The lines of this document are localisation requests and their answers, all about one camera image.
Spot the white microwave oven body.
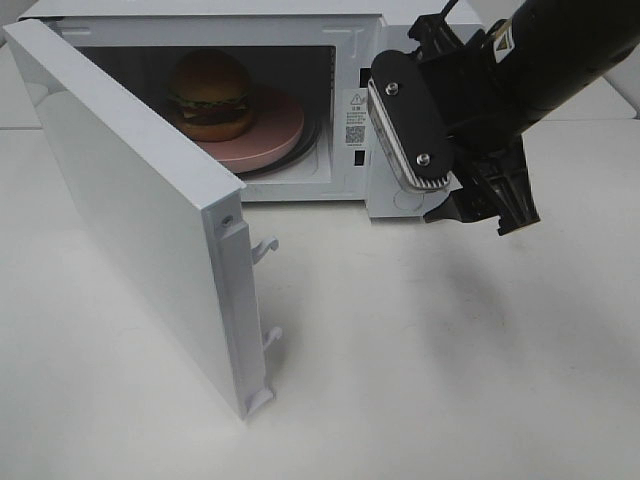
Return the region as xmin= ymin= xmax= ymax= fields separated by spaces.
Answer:
xmin=5 ymin=1 xmax=446 ymax=218

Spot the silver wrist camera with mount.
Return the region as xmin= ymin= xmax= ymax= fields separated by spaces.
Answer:
xmin=367 ymin=50 xmax=455 ymax=193

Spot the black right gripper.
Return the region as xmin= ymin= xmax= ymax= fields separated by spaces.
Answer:
xmin=407 ymin=14 xmax=544 ymax=236

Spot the white microwave door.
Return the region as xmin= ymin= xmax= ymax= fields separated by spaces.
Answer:
xmin=5 ymin=19 xmax=282 ymax=418

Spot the pink round plate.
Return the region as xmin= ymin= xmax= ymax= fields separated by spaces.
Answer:
xmin=196 ymin=85 xmax=305 ymax=174

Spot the white warning label sticker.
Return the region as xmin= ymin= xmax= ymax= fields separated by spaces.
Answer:
xmin=340 ymin=88 xmax=371 ymax=150

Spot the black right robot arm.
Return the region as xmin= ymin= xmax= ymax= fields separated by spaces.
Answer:
xmin=408 ymin=0 xmax=639 ymax=235

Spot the burger with brown bun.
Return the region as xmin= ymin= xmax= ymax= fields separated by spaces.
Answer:
xmin=167 ymin=49 xmax=254 ymax=142

